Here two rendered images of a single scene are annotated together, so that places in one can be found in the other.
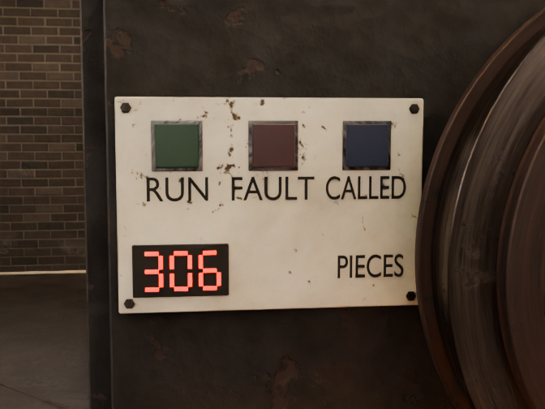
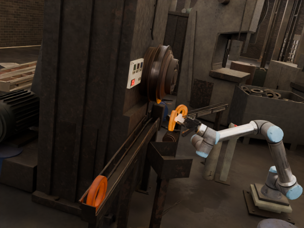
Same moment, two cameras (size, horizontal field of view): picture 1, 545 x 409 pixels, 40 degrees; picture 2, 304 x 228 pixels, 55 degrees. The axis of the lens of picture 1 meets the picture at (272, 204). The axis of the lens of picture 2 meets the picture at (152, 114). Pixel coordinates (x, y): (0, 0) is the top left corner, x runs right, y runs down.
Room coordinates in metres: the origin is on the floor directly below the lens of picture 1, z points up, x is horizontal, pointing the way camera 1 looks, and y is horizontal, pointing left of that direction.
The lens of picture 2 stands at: (-0.17, 1.88, 1.52)
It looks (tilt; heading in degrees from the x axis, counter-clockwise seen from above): 18 degrees down; 289
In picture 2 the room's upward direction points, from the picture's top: 9 degrees clockwise
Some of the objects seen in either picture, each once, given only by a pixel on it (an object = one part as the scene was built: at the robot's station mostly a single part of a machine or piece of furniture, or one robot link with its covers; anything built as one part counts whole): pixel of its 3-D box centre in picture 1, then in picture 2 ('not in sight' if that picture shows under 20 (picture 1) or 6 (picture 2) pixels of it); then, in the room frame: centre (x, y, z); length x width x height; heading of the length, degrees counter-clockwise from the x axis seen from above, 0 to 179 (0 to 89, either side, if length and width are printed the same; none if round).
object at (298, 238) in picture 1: (272, 204); (135, 73); (0.64, 0.00, 1.15); 0.26 x 0.02 x 0.18; 97
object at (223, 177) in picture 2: not in sight; (229, 154); (-0.07, -1.12, 0.31); 0.24 x 0.16 x 0.62; 97
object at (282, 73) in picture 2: not in sight; (286, 92); (-0.74, -4.65, 0.55); 1.10 x 0.53 x 1.10; 117
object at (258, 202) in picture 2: not in sight; (269, 197); (-0.54, -0.85, 0.10); 0.32 x 0.32 x 0.04; 13
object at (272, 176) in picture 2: not in sight; (277, 177); (-0.54, -0.84, 0.33); 0.17 x 0.15 x 0.18; 126
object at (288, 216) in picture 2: not in sight; (268, 203); (-0.54, -0.85, 0.04); 0.40 x 0.40 x 0.08; 13
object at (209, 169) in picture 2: not in sight; (212, 155); (0.08, -1.06, 0.26); 0.12 x 0.12 x 0.52
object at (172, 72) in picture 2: not in sight; (172, 76); (0.47, -0.36, 1.11); 0.28 x 0.06 x 0.28; 97
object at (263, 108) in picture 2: not in sight; (265, 114); (-0.40, -2.94, 0.39); 1.03 x 0.83 x 0.77; 22
